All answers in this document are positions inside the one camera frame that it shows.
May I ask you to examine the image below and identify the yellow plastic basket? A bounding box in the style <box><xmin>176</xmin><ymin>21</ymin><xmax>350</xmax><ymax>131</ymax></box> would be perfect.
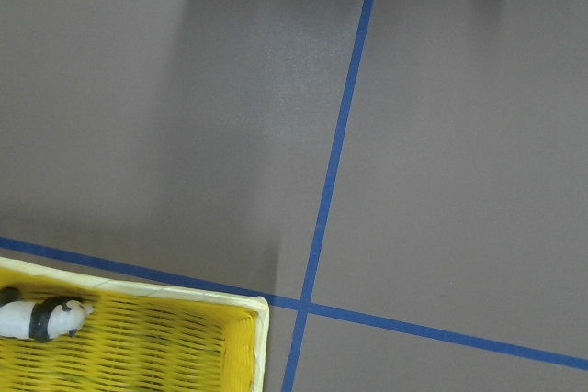
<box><xmin>1</xmin><ymin>258</ymin><xmax>269</xmax><ymax>391</ymax></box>

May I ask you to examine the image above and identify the panda toy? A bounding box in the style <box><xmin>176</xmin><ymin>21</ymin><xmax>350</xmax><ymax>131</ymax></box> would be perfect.
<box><xmin>1</xmin><ymin>286</ymin><xmax>95</xmax><ymax>342</ymax></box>

